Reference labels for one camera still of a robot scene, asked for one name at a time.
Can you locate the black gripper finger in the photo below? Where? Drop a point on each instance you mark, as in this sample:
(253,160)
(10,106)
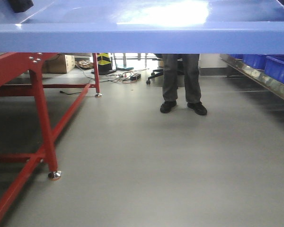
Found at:
(19,6)

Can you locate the blue plastic tray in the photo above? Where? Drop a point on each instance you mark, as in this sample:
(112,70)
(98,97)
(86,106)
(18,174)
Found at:
(153,26)

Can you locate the blue bin on shelf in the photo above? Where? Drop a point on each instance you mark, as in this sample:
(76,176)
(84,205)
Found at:
(275,67)

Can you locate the stainless steel shelf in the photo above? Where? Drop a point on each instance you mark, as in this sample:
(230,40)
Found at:
(257,76)

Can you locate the cardboard box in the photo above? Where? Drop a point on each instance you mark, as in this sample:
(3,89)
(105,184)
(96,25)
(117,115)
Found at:
(59,63)

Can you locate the yellow black bag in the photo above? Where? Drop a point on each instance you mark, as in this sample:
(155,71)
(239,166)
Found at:
(103,62)

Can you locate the black power strip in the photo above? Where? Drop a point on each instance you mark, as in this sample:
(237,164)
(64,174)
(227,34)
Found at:
(135,77)

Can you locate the black office chair base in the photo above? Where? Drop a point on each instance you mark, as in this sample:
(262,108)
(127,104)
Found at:
(159,72)

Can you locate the red metal table frame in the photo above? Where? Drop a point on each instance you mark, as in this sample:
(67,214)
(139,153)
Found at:
(21,75)

